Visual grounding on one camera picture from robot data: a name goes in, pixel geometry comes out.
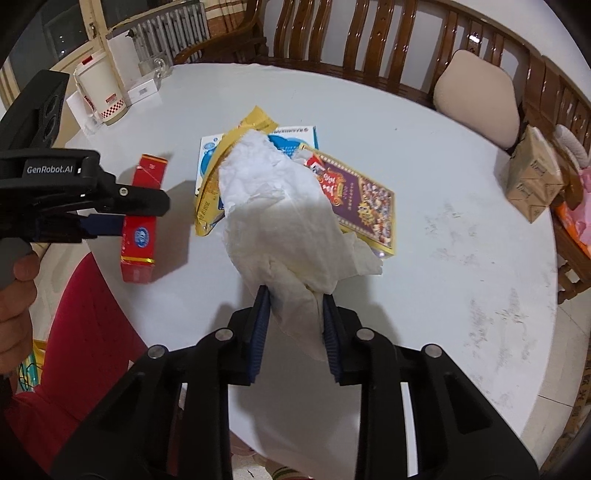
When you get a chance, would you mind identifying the red trousers leg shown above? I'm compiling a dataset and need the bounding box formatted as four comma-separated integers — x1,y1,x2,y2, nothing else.
1,254,147,479

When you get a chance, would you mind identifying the long wooden bench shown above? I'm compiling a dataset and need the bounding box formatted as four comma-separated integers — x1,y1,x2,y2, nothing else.
173,0,591,158

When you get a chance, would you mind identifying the yellow snack wrapper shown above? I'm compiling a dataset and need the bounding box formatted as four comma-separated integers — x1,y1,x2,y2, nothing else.
192,105,281,238

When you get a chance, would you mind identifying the wooden armchair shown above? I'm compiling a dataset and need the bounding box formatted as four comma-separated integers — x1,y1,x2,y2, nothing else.
551,194,590,304

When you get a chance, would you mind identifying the yellow teal stool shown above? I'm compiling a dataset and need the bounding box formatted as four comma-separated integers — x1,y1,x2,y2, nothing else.
18,340,47,392

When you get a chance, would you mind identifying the red cigarette box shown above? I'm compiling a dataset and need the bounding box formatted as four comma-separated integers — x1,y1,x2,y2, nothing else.
120,154,168,284

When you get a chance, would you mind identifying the white radiator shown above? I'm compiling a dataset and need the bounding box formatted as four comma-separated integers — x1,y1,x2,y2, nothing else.
127,1,211,64

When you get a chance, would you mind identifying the blue white medicine box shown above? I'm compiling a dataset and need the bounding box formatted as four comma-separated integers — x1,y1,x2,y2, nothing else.
195,125,318,194

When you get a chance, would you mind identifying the white tissue paper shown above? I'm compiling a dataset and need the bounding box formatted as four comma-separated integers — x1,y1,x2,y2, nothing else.
218,130,383,361

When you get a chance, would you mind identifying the brown cardboard box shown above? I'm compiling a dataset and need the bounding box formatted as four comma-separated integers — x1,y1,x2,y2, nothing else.
505,125,563,223

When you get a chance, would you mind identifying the person's left hand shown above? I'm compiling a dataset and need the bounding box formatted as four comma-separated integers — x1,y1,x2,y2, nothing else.
0,251,40,375

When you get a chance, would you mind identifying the beige cushion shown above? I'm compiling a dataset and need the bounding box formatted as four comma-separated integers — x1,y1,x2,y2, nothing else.
433,49,520,150

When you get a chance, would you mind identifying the pink plastic bag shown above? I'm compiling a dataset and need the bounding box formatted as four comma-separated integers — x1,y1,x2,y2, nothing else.
557,167,591,257

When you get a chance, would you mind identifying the small white box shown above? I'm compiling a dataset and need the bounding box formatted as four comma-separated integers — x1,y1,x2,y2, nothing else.
126,75,161,105

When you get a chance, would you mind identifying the white checkered paper cup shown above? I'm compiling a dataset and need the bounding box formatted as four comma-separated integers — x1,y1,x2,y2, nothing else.
73,50,127,125

